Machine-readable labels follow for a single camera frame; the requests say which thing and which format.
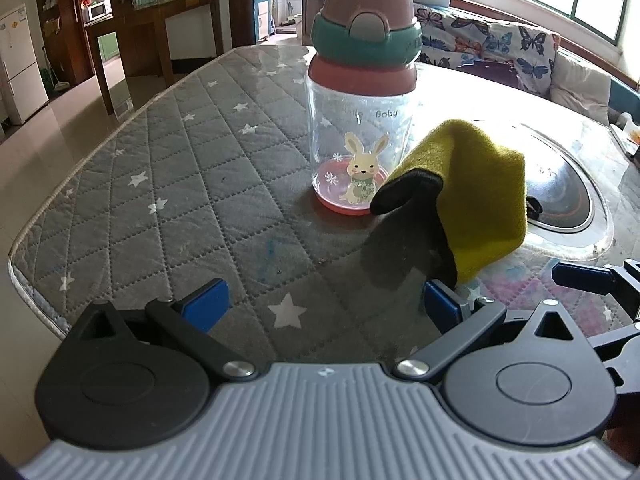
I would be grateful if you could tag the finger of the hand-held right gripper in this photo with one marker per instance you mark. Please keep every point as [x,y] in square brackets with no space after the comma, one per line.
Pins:
[580,276]
[627,345]

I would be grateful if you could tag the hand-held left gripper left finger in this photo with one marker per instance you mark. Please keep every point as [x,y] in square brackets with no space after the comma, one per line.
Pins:
[207,306]

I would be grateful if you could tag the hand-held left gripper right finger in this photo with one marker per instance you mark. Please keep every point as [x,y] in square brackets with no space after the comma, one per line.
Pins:
[440,305]

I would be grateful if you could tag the yellow cleaning cloth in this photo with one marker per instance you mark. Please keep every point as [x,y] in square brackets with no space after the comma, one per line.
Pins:
[480,190]

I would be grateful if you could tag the clear bottle with antler lid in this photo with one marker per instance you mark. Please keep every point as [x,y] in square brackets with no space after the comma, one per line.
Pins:
[365,45]

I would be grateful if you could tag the grey quilted star mat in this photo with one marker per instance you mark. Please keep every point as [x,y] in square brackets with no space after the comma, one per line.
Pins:
[200,185]

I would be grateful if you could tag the orange printed paper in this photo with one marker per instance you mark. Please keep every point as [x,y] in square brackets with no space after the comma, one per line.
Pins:
[627,135]

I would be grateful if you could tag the blue sofa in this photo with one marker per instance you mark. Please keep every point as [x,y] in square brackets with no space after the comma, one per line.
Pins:
[622,100]

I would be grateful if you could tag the white pillow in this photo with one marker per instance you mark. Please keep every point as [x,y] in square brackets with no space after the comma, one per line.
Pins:
[580,85]

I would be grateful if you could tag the butterfly print cushion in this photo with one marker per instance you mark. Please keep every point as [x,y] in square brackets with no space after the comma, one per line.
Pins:
[505,45]

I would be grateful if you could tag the white broom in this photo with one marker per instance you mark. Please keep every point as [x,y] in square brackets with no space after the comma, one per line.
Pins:
[60,85]

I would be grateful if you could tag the blue plastic cabinet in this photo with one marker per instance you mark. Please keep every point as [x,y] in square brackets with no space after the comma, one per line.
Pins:
[264,15]

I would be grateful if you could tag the wooden shelf cabinet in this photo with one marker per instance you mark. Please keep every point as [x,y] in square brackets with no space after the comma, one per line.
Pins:
[65,45]

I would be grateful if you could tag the white refrigerator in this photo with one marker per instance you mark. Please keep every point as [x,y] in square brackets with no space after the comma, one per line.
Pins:
[20,75]

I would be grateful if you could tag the dark wooden table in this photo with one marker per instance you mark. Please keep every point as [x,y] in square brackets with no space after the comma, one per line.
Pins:
[160,10]

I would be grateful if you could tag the white microwave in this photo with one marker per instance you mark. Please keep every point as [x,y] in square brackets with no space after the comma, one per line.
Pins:
[97,11]

